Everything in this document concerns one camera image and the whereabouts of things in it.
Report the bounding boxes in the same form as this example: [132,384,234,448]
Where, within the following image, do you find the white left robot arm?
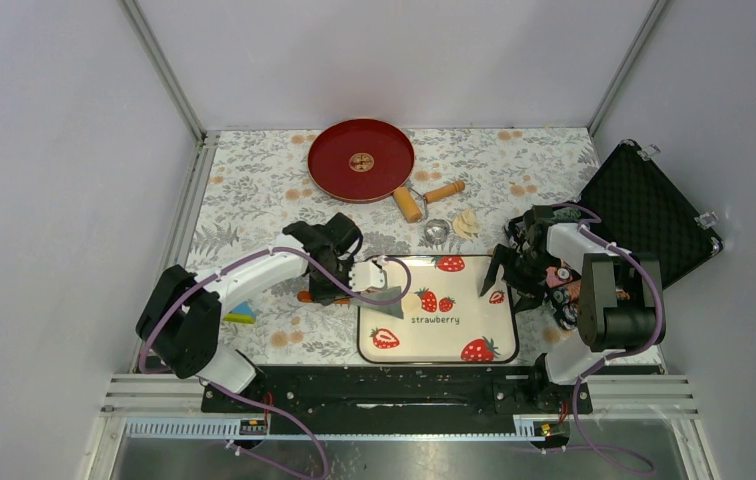
[135,213,410,411]

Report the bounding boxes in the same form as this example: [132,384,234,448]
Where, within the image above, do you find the strawberry pattern rectangular tray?
[357,255,519,364]

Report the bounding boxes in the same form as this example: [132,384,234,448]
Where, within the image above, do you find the round metal cutter ring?
[424,217,452,244]

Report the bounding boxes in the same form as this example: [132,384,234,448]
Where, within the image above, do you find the colourful toy block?
[223,302,256,325]

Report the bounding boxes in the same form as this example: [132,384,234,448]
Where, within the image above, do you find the wooden dough roller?
[391,180,466,223]

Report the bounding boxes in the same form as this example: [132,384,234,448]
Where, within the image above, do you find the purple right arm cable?
[553,202,665,477]

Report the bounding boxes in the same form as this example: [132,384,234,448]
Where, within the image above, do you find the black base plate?
[200,362,595,439]

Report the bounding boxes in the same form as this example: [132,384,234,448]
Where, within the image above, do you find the small dough ball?
[400,293,422,316]

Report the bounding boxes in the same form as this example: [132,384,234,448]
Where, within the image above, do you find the dough scrap trimmings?
[452,209,481,241]

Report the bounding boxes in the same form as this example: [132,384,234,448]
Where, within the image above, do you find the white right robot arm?
[479,204,665,412]

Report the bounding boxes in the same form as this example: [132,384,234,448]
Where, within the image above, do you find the floral table mat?
[182,127,664,368]

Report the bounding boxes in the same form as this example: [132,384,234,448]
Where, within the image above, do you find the round red tray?
[307,118,415,204]

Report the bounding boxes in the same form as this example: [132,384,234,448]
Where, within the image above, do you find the black open chip case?
[536,139,725,333]

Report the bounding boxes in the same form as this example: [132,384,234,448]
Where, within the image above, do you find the metal scraper orange handle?
[296,287,404,319]

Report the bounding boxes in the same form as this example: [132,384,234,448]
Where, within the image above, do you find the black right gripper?
[479,243,558,315]

